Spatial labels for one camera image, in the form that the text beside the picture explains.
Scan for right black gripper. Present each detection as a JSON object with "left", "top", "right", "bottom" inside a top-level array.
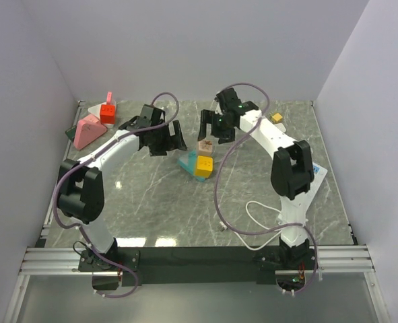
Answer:
[{"left": 197, "top": 110, "right": 235, "bottom": 145}]

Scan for white rounded square adapter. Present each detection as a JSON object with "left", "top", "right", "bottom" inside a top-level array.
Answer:
[{"left": 275, "top": 123, "right": 286, "bottom": 133}]

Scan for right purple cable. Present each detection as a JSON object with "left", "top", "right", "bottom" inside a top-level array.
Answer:
[{"left": 213, "top": 83, "right": 319, "bottom": 297}]

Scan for white triangular adapter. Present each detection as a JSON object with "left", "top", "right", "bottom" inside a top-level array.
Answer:
[{"left": 88, "top": 104, "right": 101, "bottom": 118}]

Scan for small yellow plug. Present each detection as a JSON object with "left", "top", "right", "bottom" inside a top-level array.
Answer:
[{"left": 271, "top": 112, "right": 284, "bottom": 124}]

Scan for pink rounded socket block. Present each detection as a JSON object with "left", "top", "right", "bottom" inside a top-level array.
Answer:
[{"left": 73, "top": 114, "right": 107, "bottom": 150}]

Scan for teal block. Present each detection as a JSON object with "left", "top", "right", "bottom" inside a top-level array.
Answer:
[{"left": 178, "top": 150, "right": 206, "bottom": 182}]

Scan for aluminium rail frame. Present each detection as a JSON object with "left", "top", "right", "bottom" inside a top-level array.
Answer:
[{"left": 3, "top": 246, "right": 391, "bottom": 322}]

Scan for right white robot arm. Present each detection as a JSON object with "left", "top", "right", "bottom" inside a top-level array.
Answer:
[{"left": 198, "top": 87, "right": 317, "bottom": 269}]

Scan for beige cube socket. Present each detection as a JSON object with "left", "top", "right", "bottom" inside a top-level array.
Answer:
[{"left": 196, "top": 140, "right": 213, "bottom": 157}]

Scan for white power strip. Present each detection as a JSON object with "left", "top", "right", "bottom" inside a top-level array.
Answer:
[{"left": 302, "top": 162, "right": 328, "bottom": 212}]

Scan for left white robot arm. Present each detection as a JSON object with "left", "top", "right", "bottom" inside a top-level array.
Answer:
[{"left": 53, "top": 104, "right": 187, "bottom": 271}]

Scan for pink plug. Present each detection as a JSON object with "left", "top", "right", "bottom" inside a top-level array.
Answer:
[{"left": 106, "top": 92, "right": 113, "bottom": 105}]

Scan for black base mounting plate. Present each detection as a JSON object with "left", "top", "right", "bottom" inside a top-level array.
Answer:
[{"left": 79, "top": 245, "right": 307, "bottom": 287}]

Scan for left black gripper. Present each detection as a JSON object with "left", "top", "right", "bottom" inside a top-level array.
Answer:
[{"left": 149, "top": 120, "right": 187, "bottom": 156}]

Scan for red cube socket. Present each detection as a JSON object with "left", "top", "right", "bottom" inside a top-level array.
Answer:
[{"left": 100, "top": 104, "right": 116, "bottom": 124}]

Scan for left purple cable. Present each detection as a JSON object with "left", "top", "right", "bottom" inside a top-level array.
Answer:
[{"left": 52, "top": 92, "right": 180, "bottom": 298}]

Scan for yellow cube socket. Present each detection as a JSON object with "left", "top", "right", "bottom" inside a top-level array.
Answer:
[{"left": 194, "top": 155, "right": 213, "bottom": 178}]

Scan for purple cable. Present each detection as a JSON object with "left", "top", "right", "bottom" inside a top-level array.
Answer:
[
  {"left": 52, "top": 92, "right": 180, "bottom": 298},
  {"left": 213, "top": 83, "right": 319, "bottom": 297}
]

